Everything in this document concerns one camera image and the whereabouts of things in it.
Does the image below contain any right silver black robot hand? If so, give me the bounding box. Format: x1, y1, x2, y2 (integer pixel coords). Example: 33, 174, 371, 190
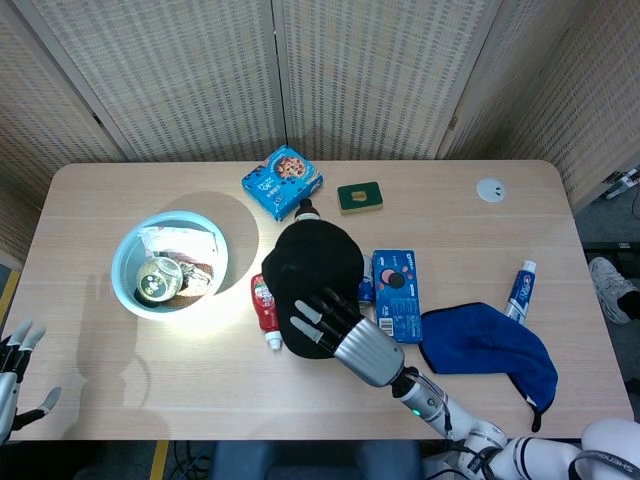
289, 287, 407, 389

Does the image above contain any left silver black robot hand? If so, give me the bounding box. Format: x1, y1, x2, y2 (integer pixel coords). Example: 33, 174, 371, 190
0, 318, 63, 446

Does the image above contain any black baseball cap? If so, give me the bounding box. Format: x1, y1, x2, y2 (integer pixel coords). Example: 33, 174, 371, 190
261, 218, 366, 360

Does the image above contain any blue Oreo package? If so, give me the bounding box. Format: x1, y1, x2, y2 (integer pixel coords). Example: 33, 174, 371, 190
371, 249, 424, 345

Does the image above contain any small green gold box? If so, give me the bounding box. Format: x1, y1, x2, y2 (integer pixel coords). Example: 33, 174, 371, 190
336, 181, 385, 216

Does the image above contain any blue chocolate chip cookie box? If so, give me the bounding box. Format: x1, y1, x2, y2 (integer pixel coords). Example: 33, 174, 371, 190
241, 144, 325, 223

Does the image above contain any blue silver drink can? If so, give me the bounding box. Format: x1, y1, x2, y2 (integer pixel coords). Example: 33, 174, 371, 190
357, 254, 377, 305

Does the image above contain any red ketchup squeeze bottle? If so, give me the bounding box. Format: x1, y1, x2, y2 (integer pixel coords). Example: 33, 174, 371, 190
249, 273, 285, 353

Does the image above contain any blue cloth with black trim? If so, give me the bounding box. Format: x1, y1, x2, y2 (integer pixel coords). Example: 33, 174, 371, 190
418, 301, 560, 434

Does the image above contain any dark blue chair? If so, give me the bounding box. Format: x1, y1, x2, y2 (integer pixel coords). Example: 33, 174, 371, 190
209, 439, 424, 480

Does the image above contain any brown bottle with dark cap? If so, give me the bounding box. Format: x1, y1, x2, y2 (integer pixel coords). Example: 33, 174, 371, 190
292, 198, 322, 224

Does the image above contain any light blue plastic basin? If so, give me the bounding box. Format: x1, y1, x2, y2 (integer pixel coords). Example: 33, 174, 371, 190
110, 210, 230, 321

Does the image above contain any white blue toothpaste tube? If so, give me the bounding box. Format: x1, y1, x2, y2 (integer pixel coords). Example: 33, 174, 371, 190
503, 259, 539, 324

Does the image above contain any glass jar with dark label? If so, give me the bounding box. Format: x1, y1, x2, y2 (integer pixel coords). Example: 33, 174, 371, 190
135, 256, 184, 304

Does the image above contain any brown patterned snack bag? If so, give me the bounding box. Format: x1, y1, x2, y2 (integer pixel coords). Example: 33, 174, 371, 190
179, 260, 216, 297

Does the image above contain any white pink snack packet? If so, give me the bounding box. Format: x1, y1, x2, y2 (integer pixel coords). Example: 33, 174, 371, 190
139, 225, 221, 261

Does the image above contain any white grey sneaker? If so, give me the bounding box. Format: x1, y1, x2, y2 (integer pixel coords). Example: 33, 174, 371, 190
587, 257, 640, 325

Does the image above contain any black desk foot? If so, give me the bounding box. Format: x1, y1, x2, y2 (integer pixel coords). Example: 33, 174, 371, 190
582, 239, 640, 269

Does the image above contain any beige woven folding screen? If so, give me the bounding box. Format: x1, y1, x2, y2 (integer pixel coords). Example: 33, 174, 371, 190
0, 0, 640, 264

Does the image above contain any white round cable grommet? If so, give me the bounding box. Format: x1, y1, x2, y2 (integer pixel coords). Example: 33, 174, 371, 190
475, 177, 507, 203

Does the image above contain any white device with cables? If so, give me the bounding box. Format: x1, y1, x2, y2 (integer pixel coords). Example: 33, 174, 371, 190
602, 168, 640, 200

